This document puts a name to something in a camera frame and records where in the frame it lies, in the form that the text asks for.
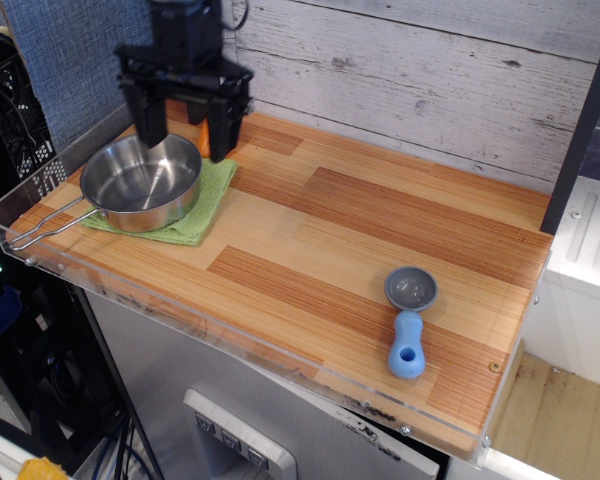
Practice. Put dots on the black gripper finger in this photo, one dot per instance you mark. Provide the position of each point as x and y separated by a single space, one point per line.
150 120
224 119

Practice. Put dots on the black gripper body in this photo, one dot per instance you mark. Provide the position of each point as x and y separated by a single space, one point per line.
184 60

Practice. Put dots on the silver metal pan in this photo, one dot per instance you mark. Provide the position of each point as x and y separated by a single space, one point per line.
136 189

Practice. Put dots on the blue grey toy spoon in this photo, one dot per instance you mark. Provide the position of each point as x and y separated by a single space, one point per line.
410 290

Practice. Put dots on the orange toy carrot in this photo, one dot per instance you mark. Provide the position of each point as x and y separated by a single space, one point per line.
203 143

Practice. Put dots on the green folded cloth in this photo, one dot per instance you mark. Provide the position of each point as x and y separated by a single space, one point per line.
188 231

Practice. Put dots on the black plastic crate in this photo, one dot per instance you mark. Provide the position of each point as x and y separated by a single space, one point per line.
26 149

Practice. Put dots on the clear acrylic table guard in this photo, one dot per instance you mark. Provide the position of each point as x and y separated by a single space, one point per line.
290 274

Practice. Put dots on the silver cabinet with buttons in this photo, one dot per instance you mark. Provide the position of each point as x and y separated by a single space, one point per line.
185 392

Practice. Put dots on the white side unit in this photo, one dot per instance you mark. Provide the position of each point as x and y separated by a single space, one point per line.
562 324

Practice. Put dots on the black left frame post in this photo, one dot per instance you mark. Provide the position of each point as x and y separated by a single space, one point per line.
197 106

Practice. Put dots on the black frame post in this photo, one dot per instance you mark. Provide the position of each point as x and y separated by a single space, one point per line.
574 157
197 106

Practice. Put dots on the black right frame post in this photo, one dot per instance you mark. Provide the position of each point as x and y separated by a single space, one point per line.
574 157

